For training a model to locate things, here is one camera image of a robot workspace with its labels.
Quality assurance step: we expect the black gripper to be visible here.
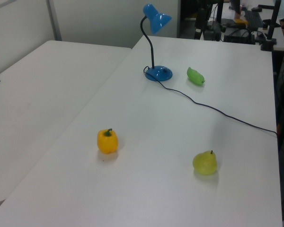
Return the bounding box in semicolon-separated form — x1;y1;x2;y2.
195;8;222;41

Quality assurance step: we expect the blue gooseneck desk lamp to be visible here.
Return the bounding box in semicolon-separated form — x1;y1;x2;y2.
140;3;174;82

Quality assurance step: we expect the thin black pole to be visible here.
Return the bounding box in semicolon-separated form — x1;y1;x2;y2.
215;0;225;24

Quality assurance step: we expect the black equipment box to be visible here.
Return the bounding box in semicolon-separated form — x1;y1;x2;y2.
223;28;256;44

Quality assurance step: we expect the green toy cucumber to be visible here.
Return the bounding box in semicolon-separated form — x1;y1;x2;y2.
186;67;206;86

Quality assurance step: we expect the black computer keyboard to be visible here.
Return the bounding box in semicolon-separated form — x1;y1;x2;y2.
244;9;265;28

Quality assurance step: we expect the black clamp stand pole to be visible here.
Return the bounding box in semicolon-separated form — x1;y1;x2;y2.
260;0;282;52

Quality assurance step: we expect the yellow-green toy pear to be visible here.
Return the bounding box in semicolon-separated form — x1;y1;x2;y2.
192;150;219;176

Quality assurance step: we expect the yellow toy bell pepper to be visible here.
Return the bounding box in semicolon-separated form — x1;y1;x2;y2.
97;128;119;155

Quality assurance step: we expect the black lamp power cord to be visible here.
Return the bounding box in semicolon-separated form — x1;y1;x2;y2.
143;65;279;137

